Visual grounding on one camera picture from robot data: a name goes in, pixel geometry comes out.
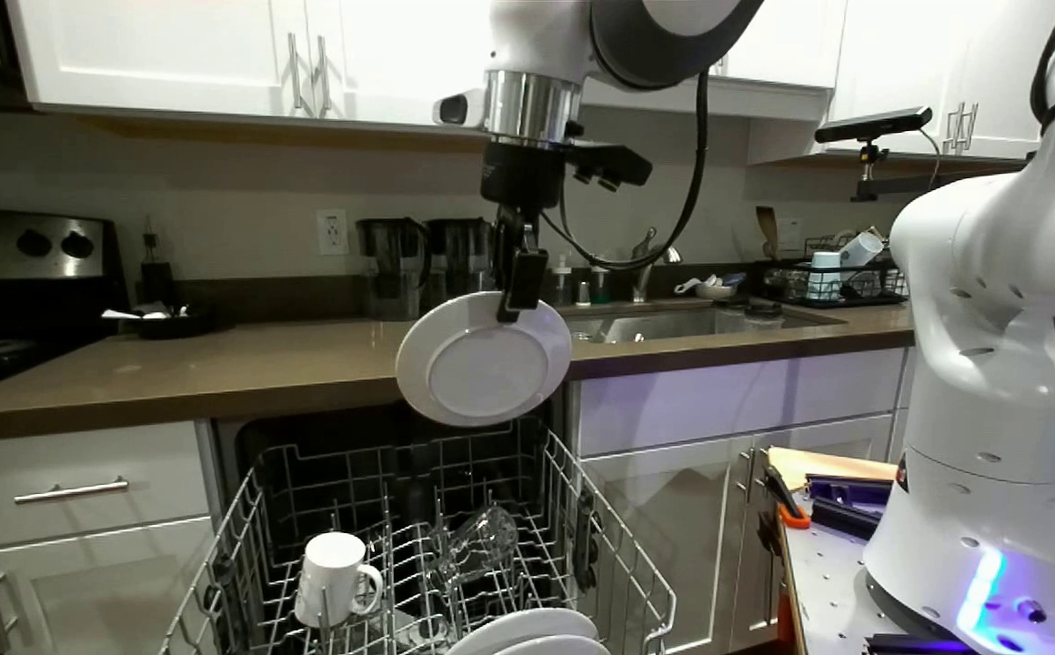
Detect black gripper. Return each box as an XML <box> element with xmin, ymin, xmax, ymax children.
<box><xmin>481</xmin><ymin>143</ymin><xmax>652</xmax><ymax>324</ymax></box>

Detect white round plate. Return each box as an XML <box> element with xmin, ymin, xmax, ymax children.
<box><xmin>395</xmin><ymin>290</ymin><xmax>573</xmax><ymax>427</ymax></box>

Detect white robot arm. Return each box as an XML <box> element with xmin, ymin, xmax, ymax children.
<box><xmin>481</xmin><ymin>0</ymin><xmax>1055</xmax><ymax>655</ymax></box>

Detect white plate in rack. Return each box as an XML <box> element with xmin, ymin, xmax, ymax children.
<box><xmin>449</xmin><ymin>609</ymin><xmax>597</xmax><ymax>655</ymax></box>
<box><xmin>496</xmin><ymin>632</ymin><xmax>613</xmax><ymax>655</ymax></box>

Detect chrome sink faucet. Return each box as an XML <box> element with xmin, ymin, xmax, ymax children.
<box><xmin>631</xmin><ymin>248</ymin><xmax>684</xmax><ymax>305</ymax></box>

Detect black coffee maker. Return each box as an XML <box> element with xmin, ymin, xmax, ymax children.
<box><xmin>357</xmin><ymin>219</ymin><xmax>496</xmax><ymax>321</ymax></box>

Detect stainless steel sink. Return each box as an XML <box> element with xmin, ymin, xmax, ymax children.
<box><xmin>569</xmin><ymin>301</ymin><xmax>831</xmax><ymax>344</ymax></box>

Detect white cabinet under sink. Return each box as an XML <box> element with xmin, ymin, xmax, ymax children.
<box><xmin>573</xmin><ymin>349</ymin><xmax>907</xmax><ymax>655</ymax></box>

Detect black dish drying rack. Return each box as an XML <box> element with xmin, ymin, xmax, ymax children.
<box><xmin>763</xmin><ymin>262</ymin><xmax>903</xmax><ymax>305</ymax></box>

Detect white mug in rack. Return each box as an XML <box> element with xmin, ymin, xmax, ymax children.
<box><xmin>295</xmin><ymin>530</ymin><xmax>381</xmax><ymax>629</ymax></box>

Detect black bottle by stove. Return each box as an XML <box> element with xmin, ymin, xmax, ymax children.
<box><xmin>136</xmin><ymin>231</ymin><xmax>177</xmax><ymax>305</ymax></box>

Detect black dish on counter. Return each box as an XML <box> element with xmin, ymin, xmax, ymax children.
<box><xmin>101</xmin><ymin>305</ymin><xmax>222</xmax><ymax>337</ymax></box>

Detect white upper cabinets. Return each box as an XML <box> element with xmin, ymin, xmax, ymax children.
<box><xmin>9</xmin><ymin>0</ymin><xmax>1055</xmax><ymax>153</ymax></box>

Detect white lower drawer cabinet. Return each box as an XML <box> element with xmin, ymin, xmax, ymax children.
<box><xmin>0</xmin><ymin>423</ymin><xmax>210</xmax><ymax>655</ymax></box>

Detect white wall outlet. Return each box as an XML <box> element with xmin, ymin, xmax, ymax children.
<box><xmin>318</xmin><ymin>212</ymin><xmax>350</xmax><ymax>254</ymax></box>

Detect metal wire dishwasher rack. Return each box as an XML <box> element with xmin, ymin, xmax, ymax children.
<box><xmin>158</xmin><ymin>427</ymin><xmax>676</xmax><ymax>655</ymax></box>

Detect black orange handled tool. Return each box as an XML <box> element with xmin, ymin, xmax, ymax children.
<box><xmin>763</xmin><ymin>461</ymin><xmax>813</xmax><ymax>530</ymax></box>

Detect black camera on stand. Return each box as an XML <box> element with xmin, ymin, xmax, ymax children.
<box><xmin>815</xmin><ymin>105</ymin><xmax>937</xmax><ymax>201</ymax></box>

